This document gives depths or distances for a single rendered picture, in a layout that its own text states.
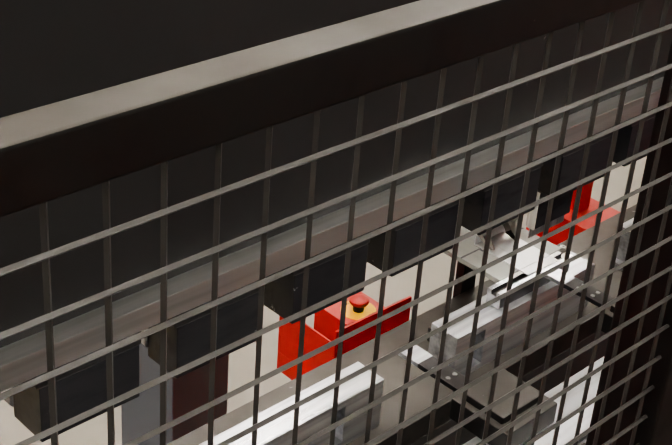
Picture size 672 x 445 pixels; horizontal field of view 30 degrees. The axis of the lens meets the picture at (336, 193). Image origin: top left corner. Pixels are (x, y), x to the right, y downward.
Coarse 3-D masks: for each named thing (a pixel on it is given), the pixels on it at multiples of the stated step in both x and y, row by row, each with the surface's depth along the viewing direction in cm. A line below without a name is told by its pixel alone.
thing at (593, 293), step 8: (552, 272) 224; (560, 272) 224; (552, 280) 223; (568, 280) 222; (576, 280) 222; (568, 288) 221; (592, 288) 220; (592, 296) 218; (600, 296) 218; (608, 296) 218; (600, 304) 216; (608, 312) 211; (608, 320) 210; (608, 328) 211
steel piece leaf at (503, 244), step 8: (496, 232) 235; (504, 232) 236; (480, 240) 232; (496, 240) 233; (504, 240) 233; (512, 240) 234; (520, 240) 234; (496, 248) 231; (504, 248) 231; (512, 248) 231; (528, 248) 231; (536, 248) 232; (496, 256) 228; (520, 256) 229; (528, 256) 229; (536, 256) 229; (544, 256) 229; (520, 264) 226; (528, 264) 226
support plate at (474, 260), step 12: (468, 240) 233; (528, 240) 234; (444, 252) 230; (468, 252) 229; (480, 252) 229; (552, 252) 231; (468, 264) 226; (480, 264) 226; (504, 264) 226; (492, 276) 223; (504, 276) 223
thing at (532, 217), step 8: (536, 200) 215; (560, 200) 220; (568, 200) 222; (536, 208) 216; (544, 208) 217; (552, 208) 219; (560, 208) 221; (568, 208) 223; (528, 216) 218; (536, 216) 216; (544, 216) 218; (552, 216) 220; (560, 216) 222; (528, 224) 218; (536, 224) 217; (552, 224) 223; (536, 232) 220
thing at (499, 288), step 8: (560, 256) 231; (552, 264) 228; (568, 264) 230; (504, 280) 222; (520, 280) 224; (544, 280) 226; (488, 288) 219; (496, 288) 220; (504, 288) 221; (528, 288) 223; (488, 296) 220; (496, 296) 218; (512, 296) 220; (520, 296) 222; (496, 304) 219
